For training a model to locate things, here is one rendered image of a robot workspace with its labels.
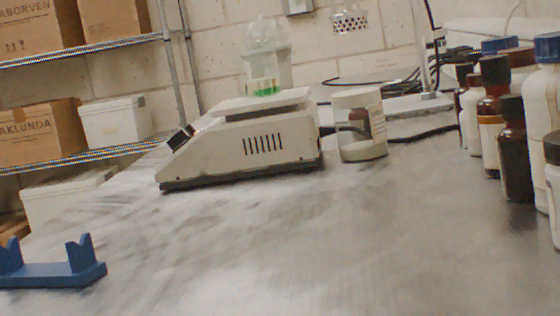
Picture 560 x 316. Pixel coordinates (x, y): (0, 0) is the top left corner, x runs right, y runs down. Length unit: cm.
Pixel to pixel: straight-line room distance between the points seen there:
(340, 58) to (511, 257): 282
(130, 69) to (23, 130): 58
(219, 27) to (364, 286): 289
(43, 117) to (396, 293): 274
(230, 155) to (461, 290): 48
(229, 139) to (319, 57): 242
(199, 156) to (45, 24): 232
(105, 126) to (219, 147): 230
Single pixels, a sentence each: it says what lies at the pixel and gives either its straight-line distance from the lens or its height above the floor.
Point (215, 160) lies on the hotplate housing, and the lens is 87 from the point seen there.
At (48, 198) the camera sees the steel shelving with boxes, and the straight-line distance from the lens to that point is 320.
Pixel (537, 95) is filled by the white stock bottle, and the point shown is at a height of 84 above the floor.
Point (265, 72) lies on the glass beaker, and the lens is 89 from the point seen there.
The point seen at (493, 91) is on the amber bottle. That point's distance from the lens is 69.
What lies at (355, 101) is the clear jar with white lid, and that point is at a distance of 85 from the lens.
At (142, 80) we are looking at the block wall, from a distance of 341.
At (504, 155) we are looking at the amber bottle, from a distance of 61.
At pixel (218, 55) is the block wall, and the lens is 332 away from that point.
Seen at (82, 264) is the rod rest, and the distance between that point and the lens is 61.
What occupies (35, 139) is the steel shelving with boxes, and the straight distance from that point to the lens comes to 316.
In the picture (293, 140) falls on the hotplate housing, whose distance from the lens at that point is 86.
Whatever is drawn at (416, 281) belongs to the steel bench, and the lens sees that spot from 47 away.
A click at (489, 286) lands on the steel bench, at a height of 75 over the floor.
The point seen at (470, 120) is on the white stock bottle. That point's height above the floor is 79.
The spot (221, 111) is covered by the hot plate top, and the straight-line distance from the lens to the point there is 87.
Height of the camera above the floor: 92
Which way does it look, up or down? 10 degrees down
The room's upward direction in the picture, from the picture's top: 10 degrees counter-clockwise
